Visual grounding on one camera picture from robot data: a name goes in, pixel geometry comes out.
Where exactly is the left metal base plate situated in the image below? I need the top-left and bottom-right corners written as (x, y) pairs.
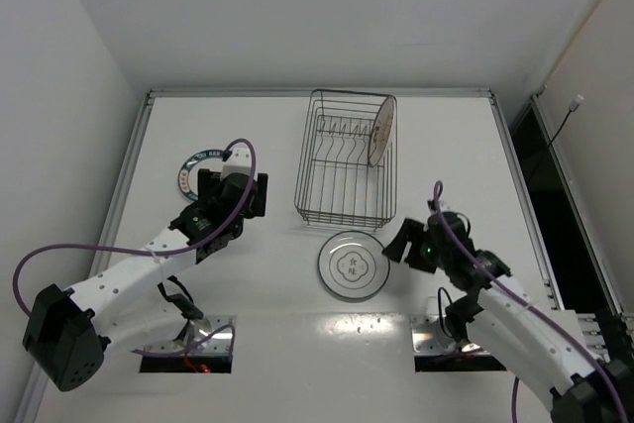
top-left (136, 315), bottom-right (236, 359)

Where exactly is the metal base plate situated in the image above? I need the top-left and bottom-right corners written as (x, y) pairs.
top-left (409, 314), bottom-right (480, 357)
top-left (136, 315), bottom-right (236, 359)

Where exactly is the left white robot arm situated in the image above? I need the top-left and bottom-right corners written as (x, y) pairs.
top-left (23, 172), bottom-right (268, 392)

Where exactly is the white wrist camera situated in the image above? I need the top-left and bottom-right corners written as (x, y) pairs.
top-left (221, 147), bottom-right (252, 179)
top-left (427, 200), bottom-right (452, 214)

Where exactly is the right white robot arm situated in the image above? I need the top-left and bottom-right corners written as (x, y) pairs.
top-left (382, 211), bottom-right (633, 422)

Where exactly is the grey wire dish rack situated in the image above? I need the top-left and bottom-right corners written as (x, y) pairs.
top-left (294, 89), bottom-right (397, 230)

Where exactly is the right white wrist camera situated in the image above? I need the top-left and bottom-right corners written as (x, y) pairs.
top-left (427, 200), bottom-right (452, 214)

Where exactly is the black wall cable white plug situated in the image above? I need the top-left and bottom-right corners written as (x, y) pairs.
top-left (548, 94), bottom-right (584, 147)

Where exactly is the orange sunburst pattern plate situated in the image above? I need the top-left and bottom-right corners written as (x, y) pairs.
top-left (368, 95), bottom-right (397, 166)

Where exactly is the green rimmed plate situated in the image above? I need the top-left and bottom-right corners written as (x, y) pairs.
top-left (176, 149), bottom-right (225, 202)

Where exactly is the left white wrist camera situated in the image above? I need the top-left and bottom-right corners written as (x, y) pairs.
top-left (221, 147), bottom-right (252, 179)

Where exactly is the white plate grey rim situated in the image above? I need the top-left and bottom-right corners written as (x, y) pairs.
top-left (317, 231), bottom-right (391, 302)

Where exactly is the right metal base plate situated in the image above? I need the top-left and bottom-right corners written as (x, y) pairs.
top-left (409, 314), bottom-right (480, 357)

